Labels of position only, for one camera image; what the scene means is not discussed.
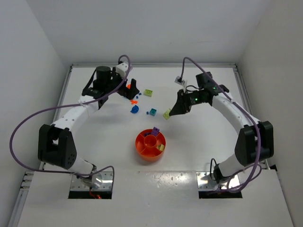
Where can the orange round divided container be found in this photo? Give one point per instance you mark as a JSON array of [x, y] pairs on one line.
[[147, 147]]

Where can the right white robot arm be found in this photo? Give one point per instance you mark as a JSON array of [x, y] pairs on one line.
[[255, 138]]

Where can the small orange lego piece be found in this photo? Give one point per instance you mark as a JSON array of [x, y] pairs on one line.
[[133, 102]]

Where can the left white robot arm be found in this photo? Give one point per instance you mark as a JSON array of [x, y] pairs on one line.
[[56, 144]]

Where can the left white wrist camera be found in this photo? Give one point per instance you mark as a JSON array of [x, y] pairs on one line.
[[122, 68]]

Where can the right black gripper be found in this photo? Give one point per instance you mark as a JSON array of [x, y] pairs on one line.
[[185, 102]]

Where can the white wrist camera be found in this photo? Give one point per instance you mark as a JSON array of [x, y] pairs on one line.
[[122, 68], [182, 82]]

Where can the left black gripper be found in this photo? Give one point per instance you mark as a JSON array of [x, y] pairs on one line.
[[124, 89]]

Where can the blue round lego piece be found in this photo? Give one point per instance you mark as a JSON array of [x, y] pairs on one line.
[[135, 109]]

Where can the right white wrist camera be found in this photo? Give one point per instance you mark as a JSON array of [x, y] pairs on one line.
[[182, 82]]

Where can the teal square lego brick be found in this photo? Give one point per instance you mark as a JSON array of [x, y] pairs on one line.
[[153, 112]]

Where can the lime green purple lego brick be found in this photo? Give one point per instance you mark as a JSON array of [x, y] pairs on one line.
[[148, 93]]

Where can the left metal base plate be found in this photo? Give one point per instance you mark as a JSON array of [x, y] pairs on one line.
[[99, 182]]

